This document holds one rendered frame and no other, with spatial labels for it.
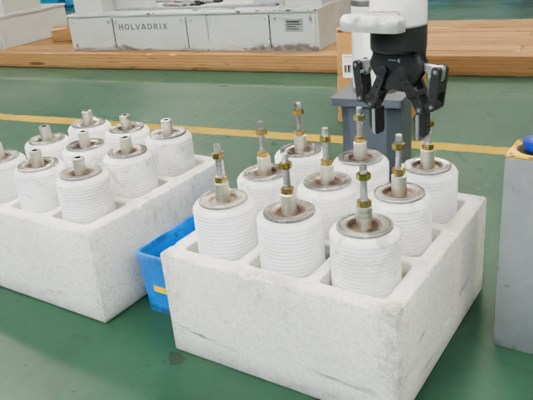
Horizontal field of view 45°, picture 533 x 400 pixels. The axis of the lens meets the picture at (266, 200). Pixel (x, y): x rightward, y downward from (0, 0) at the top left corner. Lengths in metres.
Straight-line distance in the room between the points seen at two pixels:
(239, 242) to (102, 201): 0.31
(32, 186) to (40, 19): 3.12
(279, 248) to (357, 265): 0.12
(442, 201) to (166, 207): 0.52
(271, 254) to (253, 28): 2.25
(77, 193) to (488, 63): 1.91
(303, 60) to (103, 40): 1.17
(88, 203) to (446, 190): 0.61
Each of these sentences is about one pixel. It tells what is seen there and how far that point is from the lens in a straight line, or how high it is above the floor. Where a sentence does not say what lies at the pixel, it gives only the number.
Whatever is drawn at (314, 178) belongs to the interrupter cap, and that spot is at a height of 0.25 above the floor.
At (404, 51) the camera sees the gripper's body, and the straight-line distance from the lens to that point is 0.87.
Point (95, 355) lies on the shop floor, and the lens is 1.14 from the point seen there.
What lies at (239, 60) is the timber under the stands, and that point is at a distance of 3.07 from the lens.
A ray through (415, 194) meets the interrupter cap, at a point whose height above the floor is 0.25.
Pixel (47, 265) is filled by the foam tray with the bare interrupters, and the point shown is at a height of 0.09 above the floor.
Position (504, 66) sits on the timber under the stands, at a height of 0.04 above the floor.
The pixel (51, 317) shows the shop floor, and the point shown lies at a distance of 1.27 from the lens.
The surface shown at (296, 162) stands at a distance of 1.13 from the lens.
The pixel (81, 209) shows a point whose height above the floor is 0.20.
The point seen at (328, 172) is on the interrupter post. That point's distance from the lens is 1.00.
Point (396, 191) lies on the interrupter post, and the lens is 0.96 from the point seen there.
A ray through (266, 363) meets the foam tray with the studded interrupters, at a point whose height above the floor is 0.04.
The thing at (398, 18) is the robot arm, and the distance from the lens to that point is 0.82.
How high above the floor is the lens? 0.64
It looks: 23 degrees down
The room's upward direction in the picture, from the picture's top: 5 degrees counter-clockwise
